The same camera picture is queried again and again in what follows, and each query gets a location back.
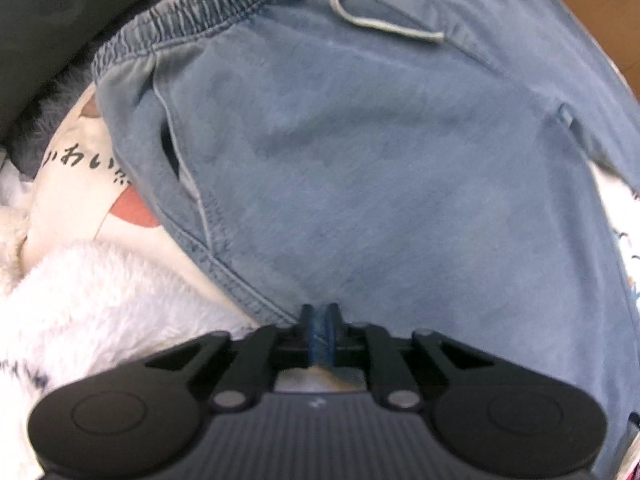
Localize cream printed bed sheet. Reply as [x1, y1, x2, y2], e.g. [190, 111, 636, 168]
[0, 82, 640, 396]

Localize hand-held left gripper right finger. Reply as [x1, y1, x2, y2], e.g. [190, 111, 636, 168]
[322, 302, 496, 408]

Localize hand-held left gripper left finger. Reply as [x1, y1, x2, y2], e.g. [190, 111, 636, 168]
[145, 304, 321, 413]

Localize white fluffy spotted blanket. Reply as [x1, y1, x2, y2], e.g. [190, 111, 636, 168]
[0, 205, 258, 480]

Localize blue denim pants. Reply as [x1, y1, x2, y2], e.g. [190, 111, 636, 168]
[91, 0, 640, 480]

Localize flat brown cardboard sheet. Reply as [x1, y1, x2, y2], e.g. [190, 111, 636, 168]
[550, 0, 640, 98]

